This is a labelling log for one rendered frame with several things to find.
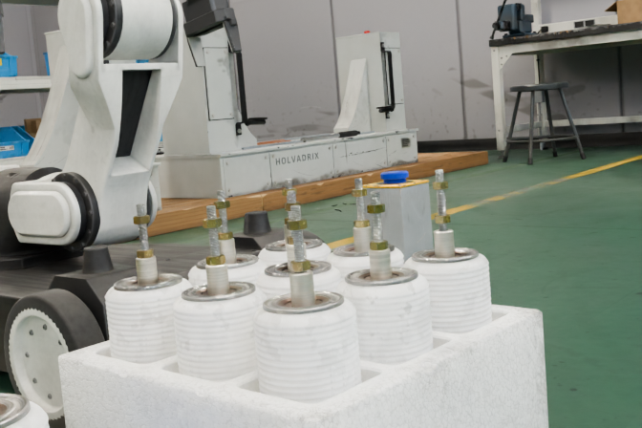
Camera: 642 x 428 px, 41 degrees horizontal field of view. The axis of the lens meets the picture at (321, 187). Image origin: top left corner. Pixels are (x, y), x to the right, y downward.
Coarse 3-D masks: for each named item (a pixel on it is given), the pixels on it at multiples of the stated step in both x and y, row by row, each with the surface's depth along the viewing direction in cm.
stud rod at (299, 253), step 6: (294, 210) 77; (300, 210) 77; (294, 216) 77; (300, 216) 78; (294, 234) 77; (300, 234) 77; (294, 240) 78; (300, 240) 78; (294, 246) 78; (300, 246) 78; (294, 252) 78; (300, 252) 78; (300, 258) 78
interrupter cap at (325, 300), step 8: (280, 296) 81; (288, 296) 81; (320, 296) 80; (328, 296) 79; (336, 296) 79; (264, 304) 78; (272, 304) 78; (280, 304) 78; (288, 304) 79; (320, 304) 76; (328, 304) 76; (336, 304) 76; (272, 312) 76; (280, 312) 75; (288, 312) 75; (296, 312) 75; (304, 312) 75; (312, 312) 75
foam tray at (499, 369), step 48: (432, 336) 90; (480, 336) 88; (528, 336) 95; (96, 384) 90; (144, 384) 84; (192, 384) 80; (240, 384) 79; (384, 384) 76; (432, 384) 81; (480, 384) 87; (528, 384) 95
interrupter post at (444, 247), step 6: (438, 234) 95; (444, 234) 95; (450, 234) 95; (438, 240) 95; (444, 240) 95; (450, 240) 95; (438, 246) 95; (444, 246) 95; (450, 246) 95; (438, 252) 95; (444, 252) 95; (450, 252) 95
